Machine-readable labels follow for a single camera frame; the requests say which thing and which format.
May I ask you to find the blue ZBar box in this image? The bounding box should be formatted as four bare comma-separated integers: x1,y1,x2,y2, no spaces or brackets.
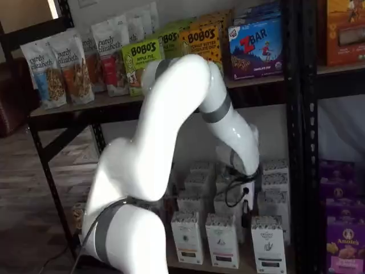
228,18,285,82
233,1,283,28

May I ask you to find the white granola bag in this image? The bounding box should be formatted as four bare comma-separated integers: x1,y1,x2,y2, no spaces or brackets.
142,2,160,37
125,8,148,43

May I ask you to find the white floral tea box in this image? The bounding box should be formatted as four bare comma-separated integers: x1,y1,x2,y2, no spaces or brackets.
213,194,246,244
176,190,208,218
216,172,243,195
255,190,289,221
189,161,216,176
184,172,213,195
261,159,289,175
261,173,289,194

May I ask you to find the yellow Bobo's peanut butter box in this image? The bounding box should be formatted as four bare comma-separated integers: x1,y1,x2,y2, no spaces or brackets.
179,24,224,78

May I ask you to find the black metal shelf rack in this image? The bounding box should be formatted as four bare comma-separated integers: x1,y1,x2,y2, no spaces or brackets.
301,0,365,274
0,0,305,274

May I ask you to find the dark brown leather chair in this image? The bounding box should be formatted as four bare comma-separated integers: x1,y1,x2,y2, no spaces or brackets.
0,57,38,138

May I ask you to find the white tea box orange strip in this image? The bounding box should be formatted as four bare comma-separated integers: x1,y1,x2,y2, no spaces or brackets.
170,211,205,265

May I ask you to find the red purely elizabeth granola bag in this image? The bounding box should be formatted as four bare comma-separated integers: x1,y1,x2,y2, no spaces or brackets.
91,19,131,97

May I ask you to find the brown purely elizabeth granola bag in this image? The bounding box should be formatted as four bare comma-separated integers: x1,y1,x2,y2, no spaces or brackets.
81,31,107,94

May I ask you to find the orange snack box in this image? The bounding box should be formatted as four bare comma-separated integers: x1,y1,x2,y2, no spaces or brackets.
325,0,365,67

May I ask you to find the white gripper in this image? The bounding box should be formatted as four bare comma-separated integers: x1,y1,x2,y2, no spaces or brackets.
241,182,256,228

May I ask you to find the orange purely elizabeth granola bag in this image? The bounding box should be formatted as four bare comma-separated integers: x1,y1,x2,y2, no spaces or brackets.
50,28,95,106

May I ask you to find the brown patterned box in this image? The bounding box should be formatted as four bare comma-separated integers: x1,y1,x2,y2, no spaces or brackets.
71,201,87,232

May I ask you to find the purple Annie's box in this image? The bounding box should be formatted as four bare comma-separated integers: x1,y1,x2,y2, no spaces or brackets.
325,204,365,274
318,159,356,183
321,178,360,209

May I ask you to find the white tea box green strip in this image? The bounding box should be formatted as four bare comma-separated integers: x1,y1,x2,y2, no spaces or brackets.
250,215,287,274

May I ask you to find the green Bobo's apple pie box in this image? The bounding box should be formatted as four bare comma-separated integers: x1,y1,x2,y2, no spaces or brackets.
121,38,161,97

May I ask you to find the white tea box pink strip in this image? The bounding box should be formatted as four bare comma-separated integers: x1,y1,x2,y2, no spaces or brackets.
205,213,240,269

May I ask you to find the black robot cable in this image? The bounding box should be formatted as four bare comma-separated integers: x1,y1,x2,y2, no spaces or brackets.
72,171,256,274

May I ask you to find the blue purely elizabeth granola bag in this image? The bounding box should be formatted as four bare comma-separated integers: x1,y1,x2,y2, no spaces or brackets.
19,38,68,111

